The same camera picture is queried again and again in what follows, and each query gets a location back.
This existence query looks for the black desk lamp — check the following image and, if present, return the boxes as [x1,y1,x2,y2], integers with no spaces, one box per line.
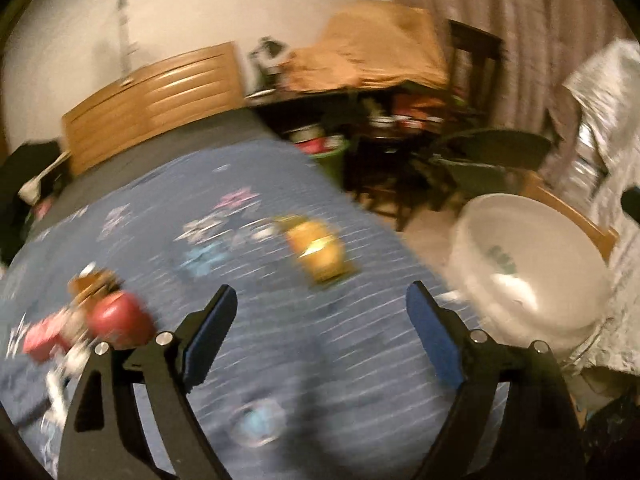
[248,36,291,92]

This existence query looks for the green trash bin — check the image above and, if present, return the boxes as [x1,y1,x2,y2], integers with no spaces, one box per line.
[296,134,349,188]

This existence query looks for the brown crumpled wrapper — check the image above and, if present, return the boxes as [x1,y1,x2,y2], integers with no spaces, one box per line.
[67,266,122,306]

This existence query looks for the patterned curtain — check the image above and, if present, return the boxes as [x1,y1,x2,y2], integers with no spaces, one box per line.
[395,0,632,178]

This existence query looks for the red rectangular box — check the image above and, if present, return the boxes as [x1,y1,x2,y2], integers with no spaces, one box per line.
[23,310,74,363]

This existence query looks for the blue checkered star bedspread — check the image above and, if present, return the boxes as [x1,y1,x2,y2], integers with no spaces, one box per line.
[1,140,452,479]

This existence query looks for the red round ball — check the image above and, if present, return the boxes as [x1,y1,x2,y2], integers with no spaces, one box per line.
[88,289,156,350]

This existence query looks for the orange crumpled cloth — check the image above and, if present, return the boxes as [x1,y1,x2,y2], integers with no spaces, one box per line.
[281,0,448,93]

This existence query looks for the black clothes pile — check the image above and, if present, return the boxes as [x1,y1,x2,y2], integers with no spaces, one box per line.
[0,140,66,266]

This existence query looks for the light wooden chair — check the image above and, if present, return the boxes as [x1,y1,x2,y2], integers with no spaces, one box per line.
[521,171,618,262]

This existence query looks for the gold foil wrapper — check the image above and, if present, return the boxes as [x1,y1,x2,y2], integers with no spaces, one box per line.
[273,214,357,285]

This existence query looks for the silver plastic sheet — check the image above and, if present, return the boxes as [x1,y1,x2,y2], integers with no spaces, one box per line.
[564,39,639,375]

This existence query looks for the wooden slatted headboard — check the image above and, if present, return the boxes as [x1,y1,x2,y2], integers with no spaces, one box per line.
[62,42,244,176]

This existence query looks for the black wicker chair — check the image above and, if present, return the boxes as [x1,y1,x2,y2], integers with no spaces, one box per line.
[428,128,552,200]

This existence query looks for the dark wooden chair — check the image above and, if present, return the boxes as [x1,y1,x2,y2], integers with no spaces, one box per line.
[447,20,503,117]

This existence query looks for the dark wooden desk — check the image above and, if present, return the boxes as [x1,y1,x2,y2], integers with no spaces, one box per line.
[246,84,482,212]

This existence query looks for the white plastic bucket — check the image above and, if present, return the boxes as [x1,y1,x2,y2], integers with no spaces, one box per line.
[447,194,611,360]

